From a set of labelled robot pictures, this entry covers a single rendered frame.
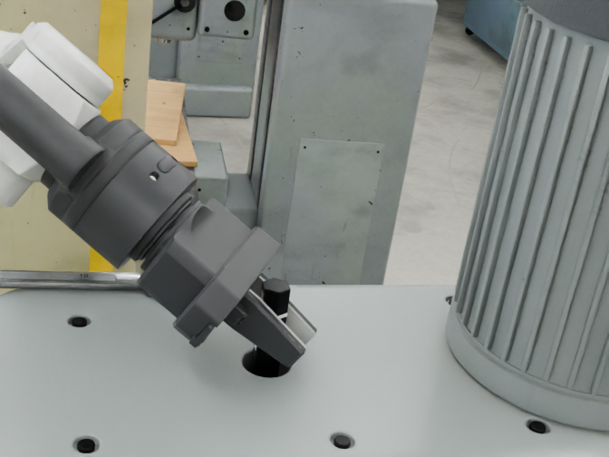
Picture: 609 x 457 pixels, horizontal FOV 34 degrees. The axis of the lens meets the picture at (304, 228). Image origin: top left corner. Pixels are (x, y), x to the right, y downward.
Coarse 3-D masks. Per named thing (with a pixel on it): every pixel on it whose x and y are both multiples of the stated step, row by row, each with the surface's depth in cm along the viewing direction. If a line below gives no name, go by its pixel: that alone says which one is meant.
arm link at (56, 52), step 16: (32, 32) 74; (48, 32) 70; (16, 48) 77; (32, 48) 70; (48, 48) 70; (64, 48) 69; (48, 64) 69; (64, 64) 69; (80, 64) 70; (96, 64) 78; (64, 80) 69; (80, 80) 70; (96, 80) 70; (96, 96) 71
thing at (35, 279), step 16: (0, 272) 80; (16, 272) 80; (32, 272) 81; (48, 272) 81; (64, 272) 82; (80, 272) 82; (96, 272) 82; (112, 272) 82; (48, 288) 80; (64, 288) 80; (80, 288) 81; (96, 288) 81; (112, 288) 81; (128, 288) 81
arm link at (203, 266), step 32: (160, 160) 70; (128, 192) 69; (160, 192) 69; (96, 224) 69; (128, 224) 69; (160, 224) 70; (192, 224) 71; (224, 224) 74; (128, 256) 71; (160, 256) 69; (192, 256) 69; (224, 256) 71; (256, 256) 73; (160, 288) 70; (192, 288) 69; (224, 288) 68; (192, 320) 68
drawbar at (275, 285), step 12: (264, 288) 72; (276, 288) 72; (288, 288) 72; (264, 300) 72; (276, 300) 72; (288, 300) 73; (276, 312) 72; (252, 360) 75; (264, 360) 74; (276, 360) 75; (252, 372) 75; (264, 372) 75; (276, 372) 75
